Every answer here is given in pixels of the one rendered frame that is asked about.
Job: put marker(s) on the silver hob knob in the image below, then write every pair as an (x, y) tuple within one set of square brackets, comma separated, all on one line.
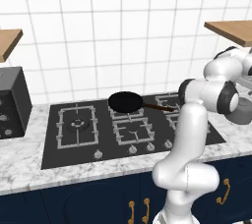
[(168, 143), (150, 146), (132, 149), (98, 154)]

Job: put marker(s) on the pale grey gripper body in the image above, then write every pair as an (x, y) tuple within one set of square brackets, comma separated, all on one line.
[(246, 82)]

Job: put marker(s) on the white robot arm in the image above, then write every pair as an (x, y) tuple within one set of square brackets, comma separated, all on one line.
[(190, 129)]

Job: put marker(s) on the black toaster oven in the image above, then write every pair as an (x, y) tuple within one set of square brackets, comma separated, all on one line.
[(13, 103)]

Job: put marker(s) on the wooden wall shelf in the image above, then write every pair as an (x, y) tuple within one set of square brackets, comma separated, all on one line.
[(233, 30), (8, 43)]

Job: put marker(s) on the black gas hob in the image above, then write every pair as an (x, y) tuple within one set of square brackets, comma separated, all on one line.
[(105, 136)]

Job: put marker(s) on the black frying pan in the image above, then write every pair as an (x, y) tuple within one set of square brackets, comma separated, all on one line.
[(125, 101)]

